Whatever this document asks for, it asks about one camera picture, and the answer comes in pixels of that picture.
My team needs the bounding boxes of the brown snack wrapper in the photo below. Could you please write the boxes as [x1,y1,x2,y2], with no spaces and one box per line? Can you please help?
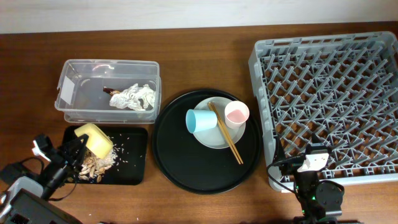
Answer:
[103,87,120,96]

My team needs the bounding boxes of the light blue plastic cup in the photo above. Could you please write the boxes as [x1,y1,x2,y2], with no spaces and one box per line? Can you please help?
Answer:
[185,109,217,134]

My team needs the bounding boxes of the grey dishwasher rack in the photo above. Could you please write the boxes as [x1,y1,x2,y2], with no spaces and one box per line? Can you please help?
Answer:
[248,31,397,185]

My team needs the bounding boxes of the yellow bowl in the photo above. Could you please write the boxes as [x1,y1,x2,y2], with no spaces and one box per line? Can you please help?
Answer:
[74,123,113,159]

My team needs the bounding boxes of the grey round plate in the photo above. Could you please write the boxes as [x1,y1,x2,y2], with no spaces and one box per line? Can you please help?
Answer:
[193,96,246,149]

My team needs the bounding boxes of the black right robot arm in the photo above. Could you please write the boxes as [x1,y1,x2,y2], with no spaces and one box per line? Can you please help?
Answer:
[274,143,345,223]

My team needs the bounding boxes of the black rectangular tray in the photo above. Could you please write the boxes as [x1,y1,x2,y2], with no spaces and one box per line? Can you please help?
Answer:
[60,125,149,186]

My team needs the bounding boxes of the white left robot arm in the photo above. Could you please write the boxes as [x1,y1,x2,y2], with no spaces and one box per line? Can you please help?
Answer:
[1,134,89,224]

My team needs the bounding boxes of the clear plastic bin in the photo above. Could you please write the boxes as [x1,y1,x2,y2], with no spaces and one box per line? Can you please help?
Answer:
[55,59,162,124]

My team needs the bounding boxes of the food scraps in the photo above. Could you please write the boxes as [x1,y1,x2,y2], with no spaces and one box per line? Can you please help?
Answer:
[78,133,134,185]

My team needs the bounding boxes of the pink plastic cup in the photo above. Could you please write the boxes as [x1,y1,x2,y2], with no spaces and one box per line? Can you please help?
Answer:
[224,101,250,129]

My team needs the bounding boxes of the white napkin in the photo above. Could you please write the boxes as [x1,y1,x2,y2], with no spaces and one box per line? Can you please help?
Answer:
[109,83,155,111]

